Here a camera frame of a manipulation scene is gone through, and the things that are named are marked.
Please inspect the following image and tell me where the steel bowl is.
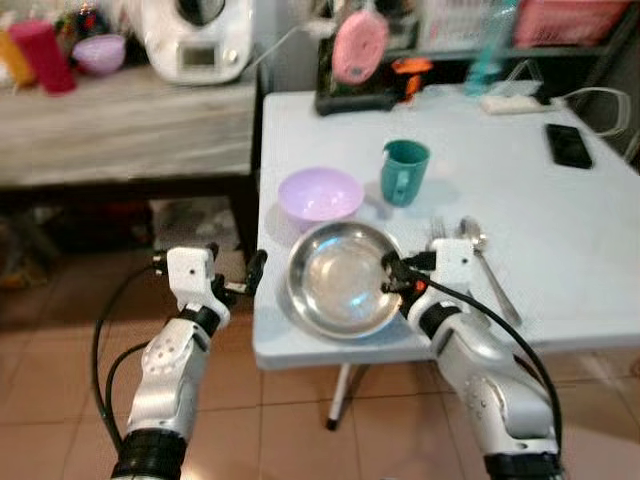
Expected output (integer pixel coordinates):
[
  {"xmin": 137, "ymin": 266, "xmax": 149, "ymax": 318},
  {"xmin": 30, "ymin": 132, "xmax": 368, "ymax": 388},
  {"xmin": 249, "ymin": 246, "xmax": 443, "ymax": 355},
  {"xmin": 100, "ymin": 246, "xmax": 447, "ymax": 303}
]
[{"xmin": 286, "ymin": 221, "xmax": 406, "ymax": 340}]

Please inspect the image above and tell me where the steel spoon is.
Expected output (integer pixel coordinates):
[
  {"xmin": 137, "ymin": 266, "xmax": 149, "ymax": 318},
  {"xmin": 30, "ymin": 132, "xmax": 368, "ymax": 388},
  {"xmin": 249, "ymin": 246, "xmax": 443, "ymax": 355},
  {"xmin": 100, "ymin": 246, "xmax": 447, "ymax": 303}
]
[{"xmin": 459, "ymin": 217, "xmax": 524, "ymax": 329}]

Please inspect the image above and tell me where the teal mug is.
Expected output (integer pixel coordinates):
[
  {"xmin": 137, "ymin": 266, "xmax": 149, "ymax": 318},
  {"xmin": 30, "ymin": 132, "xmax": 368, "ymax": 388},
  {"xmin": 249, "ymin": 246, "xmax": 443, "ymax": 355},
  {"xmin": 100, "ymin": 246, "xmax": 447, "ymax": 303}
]
[{"xmin": 380, "ymin": 139, "xmax": 432, "ymax": 209}]

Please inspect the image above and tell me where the large purple plastic bowl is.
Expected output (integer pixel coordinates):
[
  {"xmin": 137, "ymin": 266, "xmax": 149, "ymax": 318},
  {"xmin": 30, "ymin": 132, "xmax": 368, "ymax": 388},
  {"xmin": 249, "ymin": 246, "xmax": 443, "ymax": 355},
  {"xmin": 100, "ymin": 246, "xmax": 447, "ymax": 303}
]
[{"xmin": 277, "ymin": 167, "xmax": 365, "ymax": 224}]

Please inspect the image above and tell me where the white folding table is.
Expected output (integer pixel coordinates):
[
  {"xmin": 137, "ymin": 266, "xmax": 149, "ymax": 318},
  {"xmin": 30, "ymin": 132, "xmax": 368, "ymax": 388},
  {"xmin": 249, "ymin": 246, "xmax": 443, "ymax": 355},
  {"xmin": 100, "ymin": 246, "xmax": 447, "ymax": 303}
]
[{"xmin": 252, "ymin": 88, "xmax": 640, "ymax": 432}]

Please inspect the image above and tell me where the orange black gadget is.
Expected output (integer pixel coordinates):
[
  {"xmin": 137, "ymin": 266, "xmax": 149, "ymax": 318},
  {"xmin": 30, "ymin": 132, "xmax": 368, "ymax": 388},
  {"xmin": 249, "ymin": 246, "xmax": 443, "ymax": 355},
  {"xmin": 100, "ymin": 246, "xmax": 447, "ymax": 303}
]
[{"xmin": 392, "ymin": 57, "xmax": 434, "ymax": 102}]

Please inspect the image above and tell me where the grey wooden sideboard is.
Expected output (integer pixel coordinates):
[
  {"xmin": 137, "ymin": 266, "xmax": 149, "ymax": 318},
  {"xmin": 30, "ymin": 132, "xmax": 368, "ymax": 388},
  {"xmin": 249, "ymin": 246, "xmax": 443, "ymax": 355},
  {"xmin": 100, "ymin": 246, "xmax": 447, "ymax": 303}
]
[{"xmin": 0, "ymin": 68, "xmax": 262, "ymax": 193}]

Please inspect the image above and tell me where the white power strip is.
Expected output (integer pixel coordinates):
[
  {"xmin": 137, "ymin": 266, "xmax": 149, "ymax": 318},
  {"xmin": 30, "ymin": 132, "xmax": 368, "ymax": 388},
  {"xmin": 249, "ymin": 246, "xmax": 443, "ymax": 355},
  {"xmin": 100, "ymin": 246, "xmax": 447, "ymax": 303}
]
[{"xmin": 480, "ymin": 93, "xmax": 547, "ymax": 115}]

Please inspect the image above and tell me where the black smartphone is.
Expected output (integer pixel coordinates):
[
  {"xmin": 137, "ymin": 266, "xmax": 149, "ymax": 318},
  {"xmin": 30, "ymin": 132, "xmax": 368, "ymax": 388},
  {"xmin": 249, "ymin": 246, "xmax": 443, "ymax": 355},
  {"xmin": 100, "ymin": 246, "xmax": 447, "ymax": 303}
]
[{"xmin": 545, "ymin": 123, "xmax": 595, "ymax": 171}]

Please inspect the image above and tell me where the pink oval gadget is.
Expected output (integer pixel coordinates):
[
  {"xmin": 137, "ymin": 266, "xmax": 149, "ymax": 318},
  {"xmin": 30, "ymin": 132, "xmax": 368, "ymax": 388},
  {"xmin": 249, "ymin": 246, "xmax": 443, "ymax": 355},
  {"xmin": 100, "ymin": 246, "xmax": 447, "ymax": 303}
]
[{"xmin": 331, "ymin": 10, "xmax": 391, "ymax": 87}]

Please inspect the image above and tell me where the teal plastic bottle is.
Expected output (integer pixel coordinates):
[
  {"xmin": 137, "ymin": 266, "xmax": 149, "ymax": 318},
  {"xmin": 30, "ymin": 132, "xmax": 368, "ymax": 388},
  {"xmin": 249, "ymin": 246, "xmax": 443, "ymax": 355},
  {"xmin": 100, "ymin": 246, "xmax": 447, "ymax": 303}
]
[{"xmin": 465, "ymin": 0, "xmax": 517, "ymax": 97}]

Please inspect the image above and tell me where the white kitchen machine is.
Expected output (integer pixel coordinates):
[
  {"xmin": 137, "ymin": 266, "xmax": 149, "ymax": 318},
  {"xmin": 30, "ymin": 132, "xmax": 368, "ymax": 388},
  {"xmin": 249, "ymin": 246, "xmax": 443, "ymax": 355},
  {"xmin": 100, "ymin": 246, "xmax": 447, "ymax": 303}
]
[{"xmin": 140, "ymin": 0, "xmax": 257, "ymax": 87}]

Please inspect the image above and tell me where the white slatted crate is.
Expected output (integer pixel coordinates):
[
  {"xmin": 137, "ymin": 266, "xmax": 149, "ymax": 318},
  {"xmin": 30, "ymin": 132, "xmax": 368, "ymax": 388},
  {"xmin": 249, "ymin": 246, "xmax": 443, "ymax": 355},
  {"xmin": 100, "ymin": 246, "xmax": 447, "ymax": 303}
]
[{"xmin": 420, "ymin": 0, "xmax": 492, "ymax": 52}]

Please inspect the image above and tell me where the small purple plastic bowl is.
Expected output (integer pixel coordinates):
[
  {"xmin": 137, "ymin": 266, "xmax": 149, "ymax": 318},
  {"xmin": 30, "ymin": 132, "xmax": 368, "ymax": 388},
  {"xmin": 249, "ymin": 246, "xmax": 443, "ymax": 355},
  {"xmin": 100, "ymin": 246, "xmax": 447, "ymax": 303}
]
[{"xmin": 72, "ymin": 34, "xmax": 129, "ymax": 78}]

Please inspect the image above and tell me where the pink plastic basket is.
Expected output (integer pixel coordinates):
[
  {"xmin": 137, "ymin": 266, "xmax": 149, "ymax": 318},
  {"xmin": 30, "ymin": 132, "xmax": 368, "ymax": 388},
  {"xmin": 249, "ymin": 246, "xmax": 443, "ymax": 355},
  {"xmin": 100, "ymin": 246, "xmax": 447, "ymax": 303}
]
[{"xmin": 515, "ymin": 0, "xmax": 632, "ymax": 50}]

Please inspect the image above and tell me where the red plastic container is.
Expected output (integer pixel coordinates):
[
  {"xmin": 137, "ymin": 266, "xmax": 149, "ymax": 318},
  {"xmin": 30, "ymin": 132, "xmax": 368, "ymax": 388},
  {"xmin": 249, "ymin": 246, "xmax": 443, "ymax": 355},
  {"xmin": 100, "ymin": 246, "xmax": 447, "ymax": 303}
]
[{"xmin": 8, "ymin": 18, "xmax": 79, "ymax": 97}]

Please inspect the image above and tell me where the yellow container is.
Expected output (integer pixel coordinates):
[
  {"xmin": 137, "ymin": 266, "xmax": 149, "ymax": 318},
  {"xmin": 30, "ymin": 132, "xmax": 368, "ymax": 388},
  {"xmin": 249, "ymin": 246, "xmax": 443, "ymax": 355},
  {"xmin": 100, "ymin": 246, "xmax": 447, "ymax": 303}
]
[{"xmin": 0, "ymin": 30, "xmax": 33, "ymax": 88}]

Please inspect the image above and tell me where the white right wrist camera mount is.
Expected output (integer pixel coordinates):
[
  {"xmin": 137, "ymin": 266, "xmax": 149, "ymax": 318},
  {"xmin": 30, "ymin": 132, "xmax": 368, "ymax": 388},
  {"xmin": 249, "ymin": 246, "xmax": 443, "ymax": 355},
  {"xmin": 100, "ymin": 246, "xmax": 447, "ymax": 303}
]
[{"xmin": 430, "ymin": 238, "xmax": 477, "ymax": 301}]

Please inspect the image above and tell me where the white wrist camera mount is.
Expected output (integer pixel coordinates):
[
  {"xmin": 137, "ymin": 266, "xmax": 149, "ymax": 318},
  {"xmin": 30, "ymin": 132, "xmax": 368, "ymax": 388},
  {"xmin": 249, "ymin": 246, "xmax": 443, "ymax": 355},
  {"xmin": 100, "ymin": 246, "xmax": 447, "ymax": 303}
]
[
  {"xmin": 430, "ymin": 238, "xmax": 477, "ymax": 301},
  {"xmin": 165, "ymin": 245, "xmax": 237, "ymax": 314}
]

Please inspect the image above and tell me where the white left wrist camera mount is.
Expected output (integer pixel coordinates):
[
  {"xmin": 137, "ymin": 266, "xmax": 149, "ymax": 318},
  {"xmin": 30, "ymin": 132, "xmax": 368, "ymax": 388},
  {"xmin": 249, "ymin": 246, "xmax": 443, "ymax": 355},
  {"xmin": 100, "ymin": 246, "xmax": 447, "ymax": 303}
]
[{"xmin": 165, "ymin": 245, "xmax": 237, "ymax": 314}]

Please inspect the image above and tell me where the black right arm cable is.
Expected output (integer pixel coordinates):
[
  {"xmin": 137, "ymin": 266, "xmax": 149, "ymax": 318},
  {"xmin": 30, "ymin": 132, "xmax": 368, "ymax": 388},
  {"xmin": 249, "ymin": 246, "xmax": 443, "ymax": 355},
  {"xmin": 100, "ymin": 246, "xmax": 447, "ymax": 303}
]
[{"xmin": 405, "ymin": 255, "xmax": 565, "ymax": 453}]

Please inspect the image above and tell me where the white power cable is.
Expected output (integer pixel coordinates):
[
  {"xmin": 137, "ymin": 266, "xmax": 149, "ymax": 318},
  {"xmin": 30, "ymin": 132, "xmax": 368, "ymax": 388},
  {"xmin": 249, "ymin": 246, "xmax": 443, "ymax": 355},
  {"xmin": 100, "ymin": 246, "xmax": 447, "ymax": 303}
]
[{"xmin": 545, "ymin": 86, "xmax": 634, "ymax": 137}]

